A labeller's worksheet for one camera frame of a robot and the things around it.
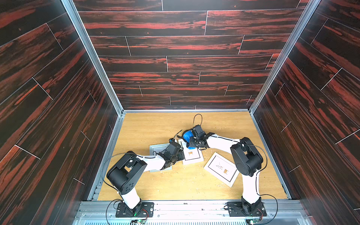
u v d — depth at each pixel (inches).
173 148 28.4
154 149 37.7
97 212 28.9
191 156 36.7
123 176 18.2
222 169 34.5
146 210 28.5
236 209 28.9
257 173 21.5
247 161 20.6
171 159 28.4
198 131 31.0
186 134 38.4
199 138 30.6
